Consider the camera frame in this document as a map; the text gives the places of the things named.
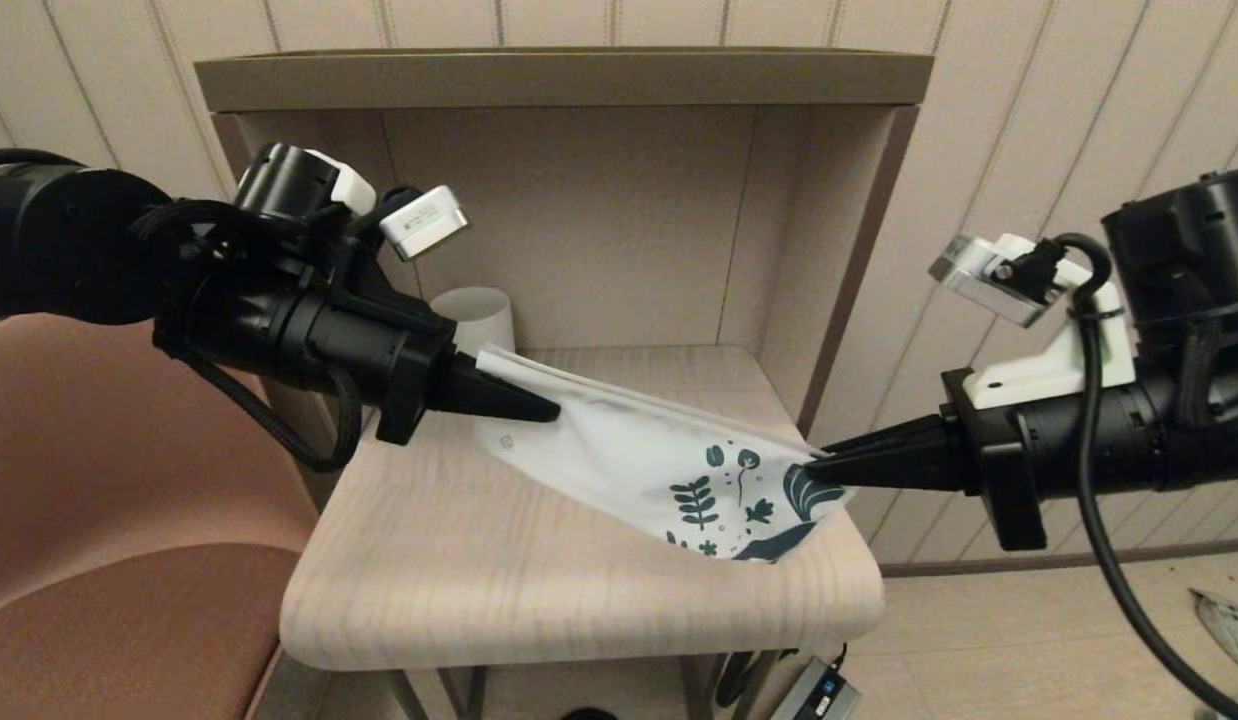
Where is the white floral zipper pouch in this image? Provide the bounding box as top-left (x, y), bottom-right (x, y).
top-left (472, 344), bottom-right (857, 564)

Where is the white ribbed ceramic mug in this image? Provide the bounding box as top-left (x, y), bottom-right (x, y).
top-left (431, 286), bottom-right (516, 358)

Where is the grey power adapter brick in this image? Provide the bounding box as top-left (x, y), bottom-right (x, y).
top-left (769, 657), bottom-right (862, 720)

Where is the crumpled grey patterned floor item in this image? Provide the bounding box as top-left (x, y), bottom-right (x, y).
top-left (1187, 590), bottom-right (1238, 686)

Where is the beige brown shelf hutch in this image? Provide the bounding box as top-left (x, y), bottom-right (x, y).
top-left (194, 46), bottom-right (937, 461)

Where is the brown upholstered chair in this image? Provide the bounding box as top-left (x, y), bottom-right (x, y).
top-left (0, 312), bottom-right (325, 720)

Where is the black right camera cable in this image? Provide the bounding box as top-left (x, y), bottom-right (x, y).
top-left (1019, 231), bottom-right (1238, 720)

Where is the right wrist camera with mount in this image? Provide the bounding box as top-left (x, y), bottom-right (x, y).
top-left (928, 232), bottom-right (1139, 412)

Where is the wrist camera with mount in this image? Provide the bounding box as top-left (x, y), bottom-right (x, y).
top-left (302, 147), bottom-right (471, 264)
top-left (928, 232), bottom-right (1139, 412)

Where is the brown wall baseboard strip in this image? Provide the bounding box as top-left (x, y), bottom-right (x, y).
top-left (877, 540), bottom-right (1238, 581)

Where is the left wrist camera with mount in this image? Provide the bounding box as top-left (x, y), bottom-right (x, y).
top-left (302, 147), bottom-right (471, 264)

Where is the dark table leg frame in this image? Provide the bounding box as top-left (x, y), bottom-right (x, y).
top-left (387, 650), bottom-right (782, 720)

